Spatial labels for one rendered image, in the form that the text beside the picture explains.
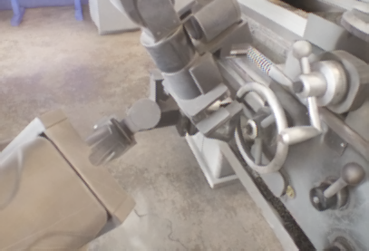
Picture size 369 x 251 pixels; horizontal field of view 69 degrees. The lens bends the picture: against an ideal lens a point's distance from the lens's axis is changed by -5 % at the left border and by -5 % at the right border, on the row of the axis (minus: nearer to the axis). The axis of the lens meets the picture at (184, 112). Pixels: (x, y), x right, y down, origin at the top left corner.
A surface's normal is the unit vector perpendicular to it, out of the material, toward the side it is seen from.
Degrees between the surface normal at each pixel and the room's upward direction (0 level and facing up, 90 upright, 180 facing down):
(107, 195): 47
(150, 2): 90
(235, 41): 90
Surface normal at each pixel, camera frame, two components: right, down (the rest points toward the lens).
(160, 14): 0.46, 0.53
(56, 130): 0.76, -0.54
